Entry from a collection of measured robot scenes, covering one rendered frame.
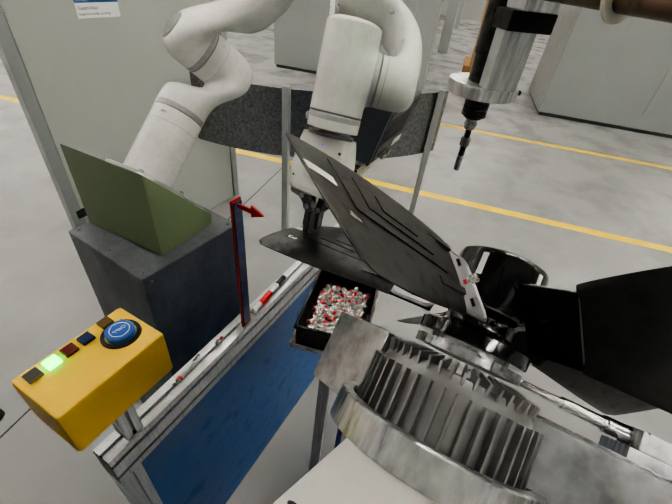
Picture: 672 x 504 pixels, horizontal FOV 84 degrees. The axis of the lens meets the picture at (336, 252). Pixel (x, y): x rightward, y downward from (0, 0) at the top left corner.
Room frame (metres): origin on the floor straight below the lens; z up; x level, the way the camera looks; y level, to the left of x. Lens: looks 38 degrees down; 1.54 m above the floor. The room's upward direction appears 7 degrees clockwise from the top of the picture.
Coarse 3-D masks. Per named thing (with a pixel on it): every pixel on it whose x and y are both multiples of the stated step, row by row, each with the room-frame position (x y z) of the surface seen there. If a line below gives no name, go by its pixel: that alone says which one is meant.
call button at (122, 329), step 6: (114, 324) 0.35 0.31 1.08; (120, 324) 0.35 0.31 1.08; (126, 324) 0.35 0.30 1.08; (132, 324) 0.35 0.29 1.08; (108, 330) 0.33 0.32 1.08; (114, 330) 0.33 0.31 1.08; (120, 330) 0.34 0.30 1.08; (126, 330) 0.34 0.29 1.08; (132, 330) 0.34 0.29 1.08; (108, 336) 0.32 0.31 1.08; (114, 336) 0.32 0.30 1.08; (120, 336) 0.33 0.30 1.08; (126, 336) 0.33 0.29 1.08; (132, 336) 0.33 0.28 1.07; (108, 342) 0.32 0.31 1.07; (114, 342) 0.32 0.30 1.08; (120, 342) 0.32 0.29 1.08
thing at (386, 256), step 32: (320, 160) 0.32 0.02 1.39; (320, 192) 0.23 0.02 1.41; (352, 192) 0.28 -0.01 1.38; (352, 224) 0.21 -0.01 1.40; (384, 224) 0.27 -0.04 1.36; (416, 224) 0.34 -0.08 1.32; (384, 256) 0.21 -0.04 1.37; (416, 256) 0.28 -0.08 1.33; (448, 256) 0.34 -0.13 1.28; (416, 288) 0.22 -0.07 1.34; (448, 288) 0.28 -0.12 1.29
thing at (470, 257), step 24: (504, 264) 0.37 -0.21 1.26; (528, 264) 0.37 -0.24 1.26; (480, 288) 0.35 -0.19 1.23; (504, 288) 0.35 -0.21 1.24; (456, 312) 0.35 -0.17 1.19; (504, 312) 0.33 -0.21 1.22; (456, 336) 0.30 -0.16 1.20; (480, 336) 0.30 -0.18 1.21; (504, 336) 0.32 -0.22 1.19; (504, 360) 0.28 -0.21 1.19; (528, 360) 0.29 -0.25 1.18
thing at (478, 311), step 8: (456, 256) 0.38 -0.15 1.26; (456, 264) 0.36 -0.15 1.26; (464, 264) 0.38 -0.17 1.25; (464, 272) 0.36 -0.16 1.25; (472, 288) 0.34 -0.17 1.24; (464, 296) 0.31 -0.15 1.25; (472, 296) 0.33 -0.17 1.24; (480, 304) 0.33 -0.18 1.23; (472, 312) 0.30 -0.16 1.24; (480, 312) 0.31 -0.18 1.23; (480, 320) 0.30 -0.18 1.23
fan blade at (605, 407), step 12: (552, 372) 0.35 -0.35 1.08; (564, 372) 0.35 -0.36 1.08; (576, 372) 0.35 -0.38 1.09; (564, 384) 0.35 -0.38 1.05; (576, 384) 0.35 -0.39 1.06; (588, 384) 0.35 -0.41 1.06; (600, 384) 0.35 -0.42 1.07; (588, 396) 0.35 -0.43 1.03; (600, 396) 0.35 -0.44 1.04; (612, 396) 0.35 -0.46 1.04; (624, 396) 0.35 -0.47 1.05; (600, 408) 0.36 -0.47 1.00; (612, 408) 0.35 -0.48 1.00; (624, 408) 0.35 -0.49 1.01; (636, 408) 0.35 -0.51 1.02; (648, 408) 0.35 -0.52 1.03
